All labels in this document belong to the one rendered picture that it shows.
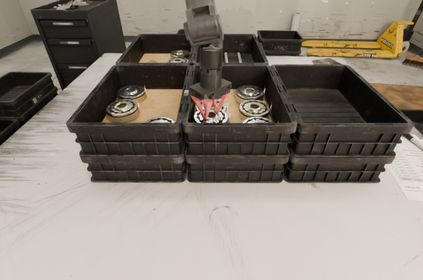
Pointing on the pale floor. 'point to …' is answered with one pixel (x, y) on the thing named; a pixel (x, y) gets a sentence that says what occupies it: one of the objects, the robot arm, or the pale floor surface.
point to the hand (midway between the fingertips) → (210, 112)
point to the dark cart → (78, 34)
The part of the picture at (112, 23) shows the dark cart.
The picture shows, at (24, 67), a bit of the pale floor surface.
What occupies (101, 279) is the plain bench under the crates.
